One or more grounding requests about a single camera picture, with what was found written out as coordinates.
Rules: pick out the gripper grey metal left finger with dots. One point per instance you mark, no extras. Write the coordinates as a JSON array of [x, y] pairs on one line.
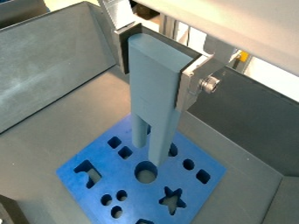
[[123, 25]]

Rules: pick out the grey-blue square-circle peg object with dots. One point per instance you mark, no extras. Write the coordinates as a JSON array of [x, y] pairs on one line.
[[155, 66]]

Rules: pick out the blue shape-hole board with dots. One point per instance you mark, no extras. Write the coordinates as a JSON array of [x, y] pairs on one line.
[[122, 189]]

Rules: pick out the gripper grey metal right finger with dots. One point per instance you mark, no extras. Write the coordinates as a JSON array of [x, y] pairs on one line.
[[197, 75]]

